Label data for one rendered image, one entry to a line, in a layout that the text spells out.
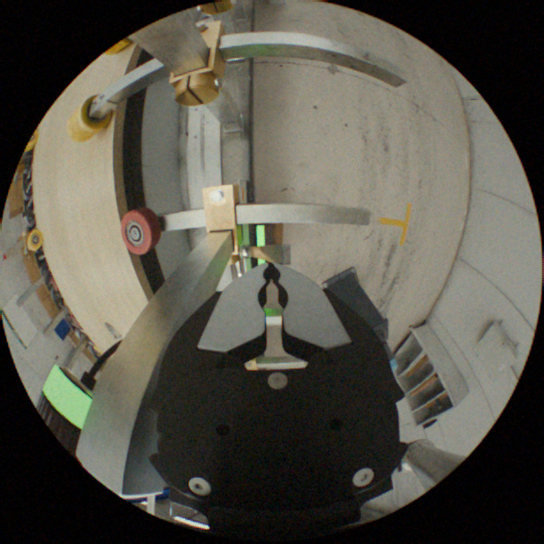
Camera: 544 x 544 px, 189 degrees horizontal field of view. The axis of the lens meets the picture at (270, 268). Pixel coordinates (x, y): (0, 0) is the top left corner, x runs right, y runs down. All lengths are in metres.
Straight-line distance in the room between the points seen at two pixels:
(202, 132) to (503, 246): 2.80
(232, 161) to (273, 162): 0.72
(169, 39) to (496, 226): 2.72
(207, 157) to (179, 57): 0.40
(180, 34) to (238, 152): 0.34
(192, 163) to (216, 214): 0.32
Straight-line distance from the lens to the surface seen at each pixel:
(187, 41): 0.19
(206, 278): 0.16
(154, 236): 0.30
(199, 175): 0.55
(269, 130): 1.19
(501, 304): 2.67
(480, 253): 2.72
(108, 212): 0.37
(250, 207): 0.27
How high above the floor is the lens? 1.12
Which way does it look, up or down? 61 degrees down
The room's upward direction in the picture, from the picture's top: 178 degrees clockwise
